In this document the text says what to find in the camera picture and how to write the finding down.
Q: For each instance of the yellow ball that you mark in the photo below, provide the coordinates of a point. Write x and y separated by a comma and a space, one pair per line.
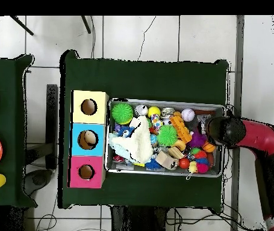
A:
154, 111

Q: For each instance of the green spiky ball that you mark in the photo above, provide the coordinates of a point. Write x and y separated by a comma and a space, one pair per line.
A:
122, 113
167, 135

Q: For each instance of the small blue fuzzy toy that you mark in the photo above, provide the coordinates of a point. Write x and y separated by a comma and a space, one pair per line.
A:
152, 165

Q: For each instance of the white baseball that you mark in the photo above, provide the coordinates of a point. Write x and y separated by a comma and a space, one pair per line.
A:
188, 114

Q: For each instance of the black tripod leg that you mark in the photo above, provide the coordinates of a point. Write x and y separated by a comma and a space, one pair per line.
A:
21, 25
86, 24

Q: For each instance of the grey floor strip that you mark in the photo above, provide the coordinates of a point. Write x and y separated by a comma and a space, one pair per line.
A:
240, 72

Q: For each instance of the toy hamburger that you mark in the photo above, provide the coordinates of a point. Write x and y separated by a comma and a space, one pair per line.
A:
179, 145

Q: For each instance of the wooden box with three holes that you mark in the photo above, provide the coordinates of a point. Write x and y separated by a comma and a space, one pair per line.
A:
101, 118

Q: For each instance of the plain wooden cube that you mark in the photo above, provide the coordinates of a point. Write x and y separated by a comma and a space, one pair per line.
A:
164, 160

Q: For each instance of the clear plastic packet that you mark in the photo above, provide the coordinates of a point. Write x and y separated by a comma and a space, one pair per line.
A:
202, 122

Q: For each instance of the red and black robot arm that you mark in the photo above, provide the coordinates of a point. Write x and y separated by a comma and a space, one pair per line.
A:
262, 137

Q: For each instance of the dark green tablecloth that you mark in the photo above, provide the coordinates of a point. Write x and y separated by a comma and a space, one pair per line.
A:
11, 120
141, 82

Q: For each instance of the orange plastic comb toy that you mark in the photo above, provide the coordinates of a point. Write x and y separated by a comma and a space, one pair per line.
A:
180, 127

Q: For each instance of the purple spiky toy with eyes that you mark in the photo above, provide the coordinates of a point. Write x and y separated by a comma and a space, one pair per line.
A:
197, 140

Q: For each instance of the cream muslin cloth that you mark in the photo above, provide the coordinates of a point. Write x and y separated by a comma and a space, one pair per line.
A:
139, 139

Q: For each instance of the small orange basketball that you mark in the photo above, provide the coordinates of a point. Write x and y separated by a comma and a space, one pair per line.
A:
208, 147

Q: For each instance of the clear mesh bin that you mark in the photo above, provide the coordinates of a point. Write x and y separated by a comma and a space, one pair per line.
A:
122, 169

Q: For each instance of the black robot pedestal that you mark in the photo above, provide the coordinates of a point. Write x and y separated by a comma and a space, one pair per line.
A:
136, 221

